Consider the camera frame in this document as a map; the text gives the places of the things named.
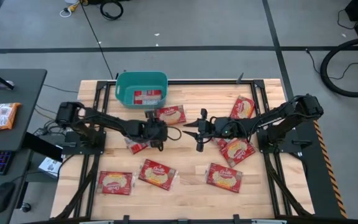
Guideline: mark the red Orville popcorn bag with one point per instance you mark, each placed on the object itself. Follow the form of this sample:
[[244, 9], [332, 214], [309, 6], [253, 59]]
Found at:
[[237, 152], [115, 183], [224, 177], [220, 142], [172, 115], [135, 147], [242, 107], [147, 97], [157, 174]]

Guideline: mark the black aluminium table frame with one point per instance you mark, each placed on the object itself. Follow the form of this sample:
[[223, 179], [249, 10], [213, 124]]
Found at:
[[179, 82]]

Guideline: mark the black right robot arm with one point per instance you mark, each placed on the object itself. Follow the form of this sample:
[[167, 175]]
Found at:
[[278, 116]]

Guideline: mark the black computer mouse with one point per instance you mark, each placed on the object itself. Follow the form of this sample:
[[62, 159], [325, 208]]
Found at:
[[2, 196]]

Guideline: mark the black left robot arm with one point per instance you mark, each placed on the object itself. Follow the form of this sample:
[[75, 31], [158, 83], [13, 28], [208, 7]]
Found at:
[[110, 123]]

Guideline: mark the black side desk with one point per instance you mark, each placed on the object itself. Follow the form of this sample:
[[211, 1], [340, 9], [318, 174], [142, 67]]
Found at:
[[20, 90]]

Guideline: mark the teal plastic basket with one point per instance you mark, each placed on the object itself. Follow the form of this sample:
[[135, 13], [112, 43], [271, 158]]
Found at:
[[126, 85]]

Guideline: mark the black plate with hazard stripe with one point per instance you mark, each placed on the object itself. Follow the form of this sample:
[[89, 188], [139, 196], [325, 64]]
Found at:
[[317, 174]]

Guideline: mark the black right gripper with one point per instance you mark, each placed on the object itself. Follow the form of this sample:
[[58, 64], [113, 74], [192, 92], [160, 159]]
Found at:
[[207, 129]]

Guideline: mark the orange snack bag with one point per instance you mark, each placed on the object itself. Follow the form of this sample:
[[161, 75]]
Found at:
[[3, 116]]

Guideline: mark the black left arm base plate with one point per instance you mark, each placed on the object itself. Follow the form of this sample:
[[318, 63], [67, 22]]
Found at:
[[73, 146]]

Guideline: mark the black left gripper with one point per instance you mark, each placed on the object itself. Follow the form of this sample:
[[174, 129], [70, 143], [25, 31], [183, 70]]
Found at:
[[158, 130]]

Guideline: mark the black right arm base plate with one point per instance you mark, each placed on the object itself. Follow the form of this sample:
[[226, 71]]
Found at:
[[291, 144]]

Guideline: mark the small white box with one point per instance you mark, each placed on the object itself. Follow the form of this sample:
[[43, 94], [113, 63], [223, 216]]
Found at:
[[50, 168]]

